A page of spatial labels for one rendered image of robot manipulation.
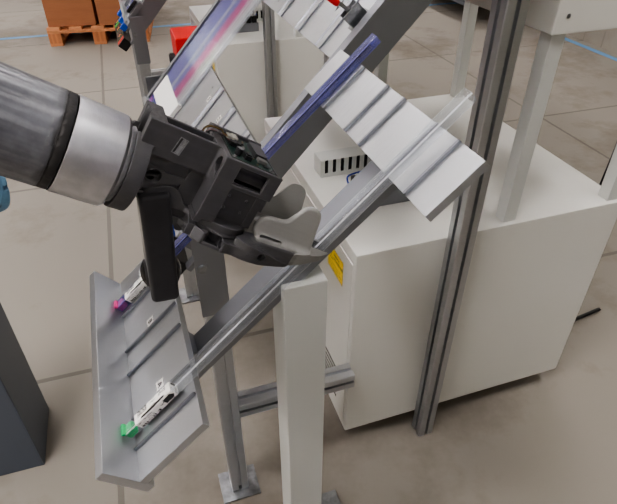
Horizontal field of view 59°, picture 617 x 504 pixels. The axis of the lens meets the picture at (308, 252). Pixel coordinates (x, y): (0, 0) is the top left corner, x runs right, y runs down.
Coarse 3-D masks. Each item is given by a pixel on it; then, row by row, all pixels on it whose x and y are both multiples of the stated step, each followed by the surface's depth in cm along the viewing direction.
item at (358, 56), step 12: (372, 36) 67; (360, 48) 67; (372, 48) 67; (348, 60) 68; (360, 60) 67; (336, 72) 68; (348, 72) 68; (324, 84) 69; (336, 84) 68; (312, 96) 69; (324, 96) 68; (300, 108) 70; (312, 108) 69; (300, 120) 69; (288, 132) 70; (276, 144) 70; (180, 240) 74; (120, 300) 77
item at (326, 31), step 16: (272, 0) 111; (288, 0) 105; (304, 0) 100; (320, 0) 95; (368, 0) 83; (288, 16) 102; (304, 16) 97; (320, 16) 93; (336, 16) 88; (304, 32) 94; (320, 32) 90; (336, 32) 86; (320, 48) 88; (336, 48) 84
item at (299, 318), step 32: (288, 288) 67; (320, 288) 69; (288, 320) 70; (320, 320) 72; (288, 352) 74; (320, 352) 76; (288, 384) 78; (320, 384) 80; (288, 416) 82; (320, 416) 85; (288, 448) 87; (320, 448) 90; (288, 480) 94; (320, 480) 96
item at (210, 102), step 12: (204, 84) 119; (216, 84) 114; (192, 96) 121; (204, 96) 116; (216, 96) 111; (228, 96) 107; (192, 108) 118; (204, 108) 112; (216, 108) 108; (228, 108) 104; (180, 120) 120; (192, 120) 115; (204, 120) 110; (216, 120) 106; (228, 120) 101; (240, 120) 98; (240, 132) 96
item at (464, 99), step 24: (456, 96) 50; (432, 120) 51; (408, 144) 51; (384, 168) 52; (360, 192) 53; (336, 216) 53; (264, 288) 56; (240, 312) 56; (216, 336) 57; (192, 360) 58
